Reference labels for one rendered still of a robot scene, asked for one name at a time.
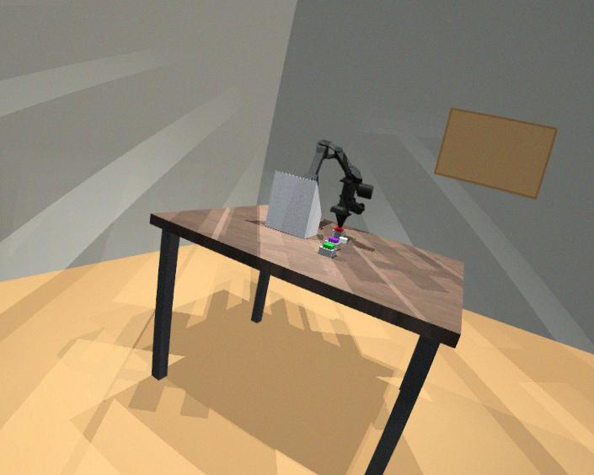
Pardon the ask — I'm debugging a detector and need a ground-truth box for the green button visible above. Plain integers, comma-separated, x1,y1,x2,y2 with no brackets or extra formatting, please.
318,243,337,258

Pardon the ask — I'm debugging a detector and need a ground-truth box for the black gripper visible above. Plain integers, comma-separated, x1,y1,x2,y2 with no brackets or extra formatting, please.
330,192,355,228

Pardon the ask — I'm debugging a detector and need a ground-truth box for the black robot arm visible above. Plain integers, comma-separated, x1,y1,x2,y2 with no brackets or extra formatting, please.
301,140,374,215

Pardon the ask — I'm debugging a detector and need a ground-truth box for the red button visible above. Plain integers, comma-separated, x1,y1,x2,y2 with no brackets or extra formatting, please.
330,227,345,238

